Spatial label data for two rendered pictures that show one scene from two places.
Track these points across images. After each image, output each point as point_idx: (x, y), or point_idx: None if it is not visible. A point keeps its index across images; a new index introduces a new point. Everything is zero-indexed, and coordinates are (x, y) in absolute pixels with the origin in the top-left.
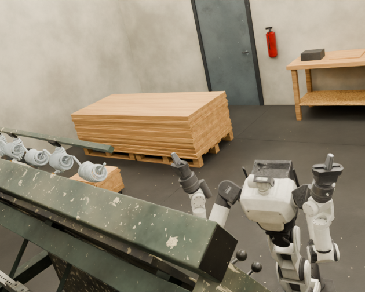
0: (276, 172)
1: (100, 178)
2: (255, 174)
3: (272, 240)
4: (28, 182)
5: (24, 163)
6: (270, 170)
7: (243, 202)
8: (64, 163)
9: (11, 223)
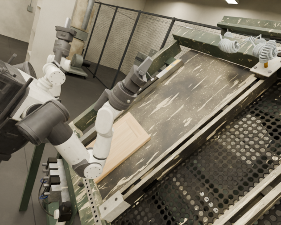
0: (12, 69)
1: (221, 48)
2: (22, 82)
3: None
4: None
5: (279, 47)
6: (9, 70)
7: None
8: (264, 55)
9: None
